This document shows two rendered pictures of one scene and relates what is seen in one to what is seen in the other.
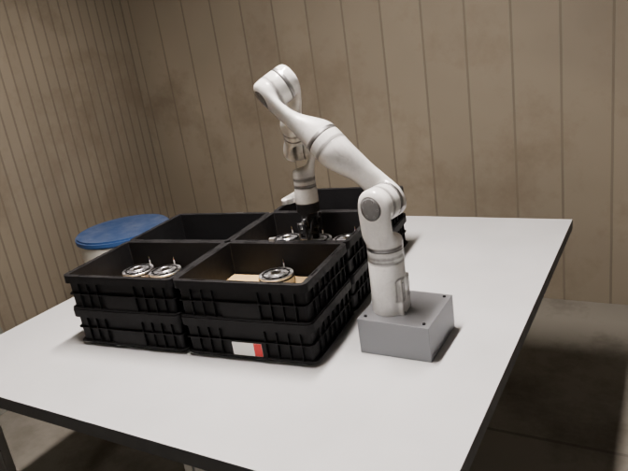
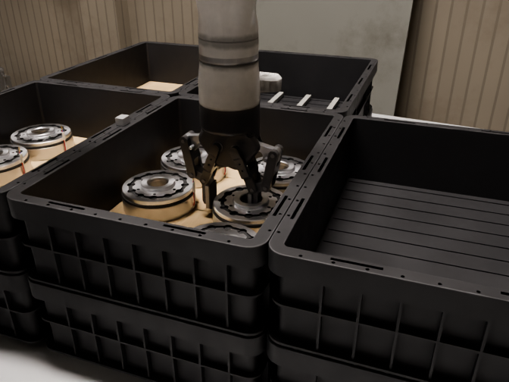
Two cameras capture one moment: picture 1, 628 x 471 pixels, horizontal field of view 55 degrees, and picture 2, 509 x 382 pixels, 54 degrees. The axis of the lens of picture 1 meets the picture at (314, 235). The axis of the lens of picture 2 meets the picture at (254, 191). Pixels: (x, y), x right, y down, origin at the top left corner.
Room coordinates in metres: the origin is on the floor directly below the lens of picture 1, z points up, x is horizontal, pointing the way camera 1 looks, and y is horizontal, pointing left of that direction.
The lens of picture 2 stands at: (1.83, -0.59, 1.18)
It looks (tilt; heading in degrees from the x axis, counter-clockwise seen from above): 28 degrees down; 84
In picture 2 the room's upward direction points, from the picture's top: straight up
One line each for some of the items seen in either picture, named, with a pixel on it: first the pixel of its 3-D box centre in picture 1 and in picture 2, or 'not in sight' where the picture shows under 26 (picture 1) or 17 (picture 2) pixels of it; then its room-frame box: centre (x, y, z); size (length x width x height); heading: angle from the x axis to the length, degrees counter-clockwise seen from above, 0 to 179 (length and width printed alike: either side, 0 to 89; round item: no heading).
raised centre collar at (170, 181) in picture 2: not in sight; (157, 183); (1.76, 0.06, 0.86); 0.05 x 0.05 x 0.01
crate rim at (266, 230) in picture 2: (306, 228); (204, 155); (1.83, 0.02, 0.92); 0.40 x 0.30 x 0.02; 64
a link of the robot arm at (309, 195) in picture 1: (300, 192); (235, 72); (1.87, 0.02, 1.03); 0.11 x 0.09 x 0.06; 62
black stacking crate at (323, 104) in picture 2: (204, 243); (288, 104); (2.01, 0.38, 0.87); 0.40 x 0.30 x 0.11; 64
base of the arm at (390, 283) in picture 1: (387, 278); not in sight; (1.42, -0.17, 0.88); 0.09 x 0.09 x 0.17; 61
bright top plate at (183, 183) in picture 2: not in sight; (158, 186); (1.76, 0.06, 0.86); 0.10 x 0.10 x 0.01
